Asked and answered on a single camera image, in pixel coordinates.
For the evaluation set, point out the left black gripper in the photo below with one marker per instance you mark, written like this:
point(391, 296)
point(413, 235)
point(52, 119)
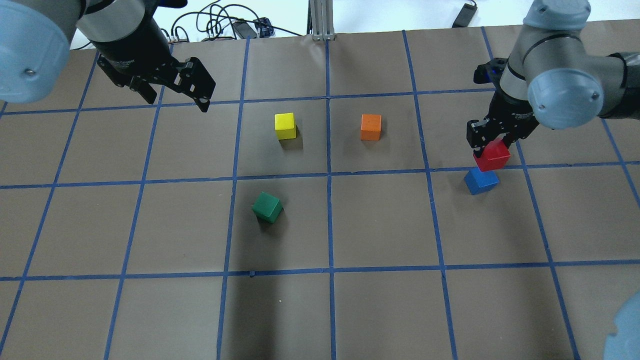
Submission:
point(131, 46)

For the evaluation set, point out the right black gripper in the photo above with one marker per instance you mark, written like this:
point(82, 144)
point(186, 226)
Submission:
point(511, 111)

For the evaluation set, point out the red wooden block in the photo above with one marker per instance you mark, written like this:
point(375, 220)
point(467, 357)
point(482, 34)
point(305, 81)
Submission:
point(494, 156)

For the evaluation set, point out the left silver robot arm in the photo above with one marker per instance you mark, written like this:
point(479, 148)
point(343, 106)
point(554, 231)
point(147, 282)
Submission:
point(35, 43)

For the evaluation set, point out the blue wooden block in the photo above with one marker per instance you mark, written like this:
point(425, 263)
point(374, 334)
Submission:
point(478, 182)

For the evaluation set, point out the yellow wooden block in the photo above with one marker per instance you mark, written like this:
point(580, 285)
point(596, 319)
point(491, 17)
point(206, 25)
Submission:
point(285, 126)

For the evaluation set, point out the orange wooden block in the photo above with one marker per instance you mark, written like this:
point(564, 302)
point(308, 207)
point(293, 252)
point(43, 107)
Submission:
point(370, 127)

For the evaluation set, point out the green wooden block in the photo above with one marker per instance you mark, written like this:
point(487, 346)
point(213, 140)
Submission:
point(267, 207)

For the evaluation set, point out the black power adapter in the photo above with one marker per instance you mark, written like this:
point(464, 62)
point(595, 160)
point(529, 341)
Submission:
point(465, 14)

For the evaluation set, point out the brown paper table mat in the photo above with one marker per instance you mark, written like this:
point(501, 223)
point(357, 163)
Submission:
point(127, 230)

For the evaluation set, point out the aluminium frame post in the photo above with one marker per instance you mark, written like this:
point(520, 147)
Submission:
point(321, 20)

